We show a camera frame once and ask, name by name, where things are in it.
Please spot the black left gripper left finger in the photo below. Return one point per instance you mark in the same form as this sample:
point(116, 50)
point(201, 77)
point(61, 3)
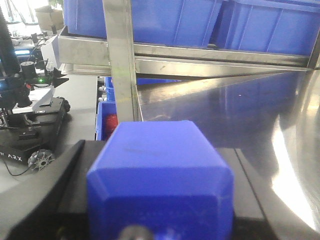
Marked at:
point(61, 185)

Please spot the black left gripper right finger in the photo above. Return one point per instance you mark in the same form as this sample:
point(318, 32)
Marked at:
point(256, 202)

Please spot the blue floor bin red part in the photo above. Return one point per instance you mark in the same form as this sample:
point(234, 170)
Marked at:
point(106, 120)

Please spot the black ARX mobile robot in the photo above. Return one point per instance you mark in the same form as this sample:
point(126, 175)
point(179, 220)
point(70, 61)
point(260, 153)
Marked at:
point(30, 115)

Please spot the blue bin on rack right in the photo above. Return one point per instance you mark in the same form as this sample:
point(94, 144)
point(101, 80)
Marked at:
point(270, 26)

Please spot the blue bin on rack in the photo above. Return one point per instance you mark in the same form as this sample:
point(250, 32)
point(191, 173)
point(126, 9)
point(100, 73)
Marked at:
point(270, 26)
point(188, 23)

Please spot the cardboard box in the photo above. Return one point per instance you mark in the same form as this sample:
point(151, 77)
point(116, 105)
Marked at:
point(49, 17)

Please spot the blue bin on rack left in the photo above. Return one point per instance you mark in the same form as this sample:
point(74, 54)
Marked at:
point(188, 23)

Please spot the stainless steel rack frame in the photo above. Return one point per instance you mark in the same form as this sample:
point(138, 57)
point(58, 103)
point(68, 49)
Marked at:
point(119, 57)

